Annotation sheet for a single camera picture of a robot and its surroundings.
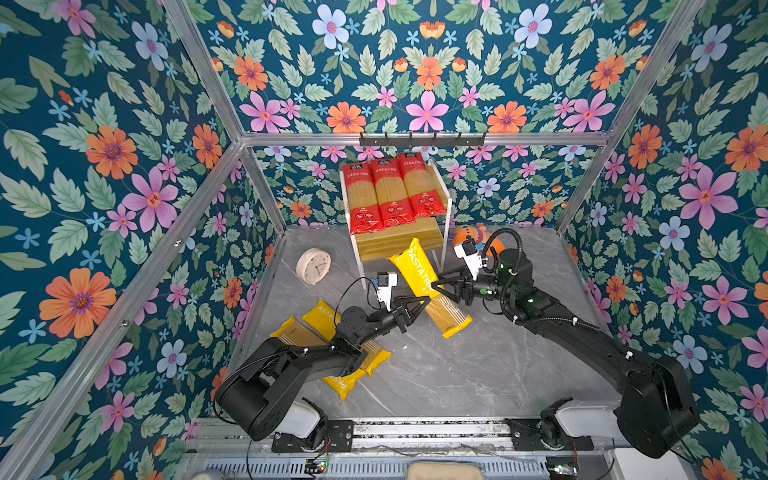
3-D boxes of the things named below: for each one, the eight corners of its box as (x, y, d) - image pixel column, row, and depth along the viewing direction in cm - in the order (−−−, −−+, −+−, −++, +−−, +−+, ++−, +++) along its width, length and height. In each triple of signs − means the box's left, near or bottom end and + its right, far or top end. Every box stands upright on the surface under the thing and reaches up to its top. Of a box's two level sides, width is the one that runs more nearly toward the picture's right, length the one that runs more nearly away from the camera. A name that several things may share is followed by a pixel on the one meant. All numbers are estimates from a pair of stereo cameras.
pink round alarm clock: (301, 287, 104) (291, 266, 95) (318, 263, 111) (310, 242, 102) (316, 292, 103) (307, 272, 94) (332, 267, 110) (326, 246, 100)
